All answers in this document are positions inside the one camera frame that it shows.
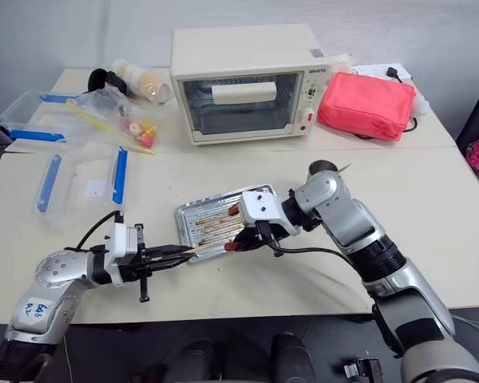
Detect black power cable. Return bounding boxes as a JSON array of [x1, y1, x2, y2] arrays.
[[353, 115, 419, 141]]

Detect clear plastic zip bag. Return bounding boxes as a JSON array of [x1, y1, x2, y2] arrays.
[[65, 85, 161, 156]]

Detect white power strip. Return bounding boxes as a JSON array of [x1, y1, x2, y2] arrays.
[[353, 62, 414, 83]]

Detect clear lid with blue clips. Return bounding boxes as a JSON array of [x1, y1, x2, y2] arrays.
[[34, 144, 129, 219]]

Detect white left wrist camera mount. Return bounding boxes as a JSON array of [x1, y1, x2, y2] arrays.
[[105, 222, 141, 287]]

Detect black round object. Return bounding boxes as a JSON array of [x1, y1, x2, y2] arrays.
[[87, 68, 129, 97]]

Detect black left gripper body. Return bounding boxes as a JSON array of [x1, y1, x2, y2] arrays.
[[115, 223, 157, 304]]

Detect black metal clamp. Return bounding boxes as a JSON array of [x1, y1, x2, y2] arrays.
[[342, 357, 384, 383]]

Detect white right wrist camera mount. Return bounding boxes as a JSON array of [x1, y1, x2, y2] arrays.
[[238, 190, 304, 239]]

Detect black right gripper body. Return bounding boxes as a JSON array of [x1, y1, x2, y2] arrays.
[[254, 219, 293, 252]]

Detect red fabric pouch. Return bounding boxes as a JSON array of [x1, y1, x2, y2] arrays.
[[316, 71, 418, 141]]

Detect black chair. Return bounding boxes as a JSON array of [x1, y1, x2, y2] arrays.
[[455, 71, 479, 152]]

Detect silver foil tray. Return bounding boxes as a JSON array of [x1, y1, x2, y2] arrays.
[[174, 183, 279, 265]]

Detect metal cup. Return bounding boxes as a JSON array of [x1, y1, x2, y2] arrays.
[[307, 159, 340, 179]]

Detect crumpled clear plastic bag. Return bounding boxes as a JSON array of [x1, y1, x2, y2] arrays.
[[326, 53, 354, 77]]

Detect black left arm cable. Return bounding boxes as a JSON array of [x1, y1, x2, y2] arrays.
[[76, 210, 125, 251]]

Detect cream toaster oven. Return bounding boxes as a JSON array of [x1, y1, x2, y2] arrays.
[[168, 22, 331, 147]]

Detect plastic bottle with cups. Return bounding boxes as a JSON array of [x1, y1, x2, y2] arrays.
[[110, 57, 172, 105]]

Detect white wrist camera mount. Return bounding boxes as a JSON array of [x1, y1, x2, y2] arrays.
[[238, 190, 304, 239], [105, 222, 141, 287]]

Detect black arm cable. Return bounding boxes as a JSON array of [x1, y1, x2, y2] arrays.
[[76, 210, 125, 251], [257, 221, 354, 267]]

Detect dark rounded shape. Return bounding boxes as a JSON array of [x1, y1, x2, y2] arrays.
[[269, 331, 317, 383]]

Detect clear box with blue clips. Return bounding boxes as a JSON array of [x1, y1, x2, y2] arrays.
[[0, 89, 83, 144]]

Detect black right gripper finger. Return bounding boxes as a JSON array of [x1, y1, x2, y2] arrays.
[[230, 223, 261, 247], [237, 235, 271, 253]]

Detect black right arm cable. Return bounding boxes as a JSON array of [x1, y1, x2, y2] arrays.
[[257, 221, 354, 267]]

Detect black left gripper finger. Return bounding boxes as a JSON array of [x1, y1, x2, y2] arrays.
[[147, 255, 192, 270], [147, 244, 194, 259]]

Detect small colourful toys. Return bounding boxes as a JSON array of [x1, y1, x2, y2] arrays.
[[119, 117, 159, 148]]

